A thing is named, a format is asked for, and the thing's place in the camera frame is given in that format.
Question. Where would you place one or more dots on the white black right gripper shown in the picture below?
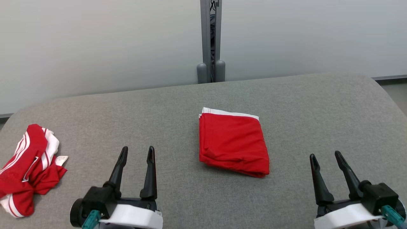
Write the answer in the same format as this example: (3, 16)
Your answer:
(346, 218)

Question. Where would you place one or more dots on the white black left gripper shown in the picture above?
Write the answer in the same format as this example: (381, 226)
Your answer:
(136, 218)

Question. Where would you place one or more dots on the red shorts with white trim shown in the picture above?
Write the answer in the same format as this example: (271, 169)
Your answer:
(232, 143)

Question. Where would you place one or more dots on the red white basketball jersey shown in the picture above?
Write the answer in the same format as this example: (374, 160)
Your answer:
(28, 159)

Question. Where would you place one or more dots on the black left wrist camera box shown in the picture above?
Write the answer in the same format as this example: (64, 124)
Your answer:
(98, 200)

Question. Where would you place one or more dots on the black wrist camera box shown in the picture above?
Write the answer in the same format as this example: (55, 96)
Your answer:
(98, 200)
(378, 195)

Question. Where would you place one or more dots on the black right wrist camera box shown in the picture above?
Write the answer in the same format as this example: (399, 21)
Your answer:
(378, 195)

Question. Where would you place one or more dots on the teal left camera connector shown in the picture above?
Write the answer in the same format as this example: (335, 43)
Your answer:
(91, 220)

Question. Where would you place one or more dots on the teal camera connector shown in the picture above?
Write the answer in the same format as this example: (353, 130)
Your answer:
(91, 220)
(391, 214)

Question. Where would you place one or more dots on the teal right camera connector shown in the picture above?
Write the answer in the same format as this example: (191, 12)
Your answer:
(391, 214)

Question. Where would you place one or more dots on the grey partition post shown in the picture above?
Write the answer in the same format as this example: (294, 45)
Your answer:
(205, 38)
(218, 38)

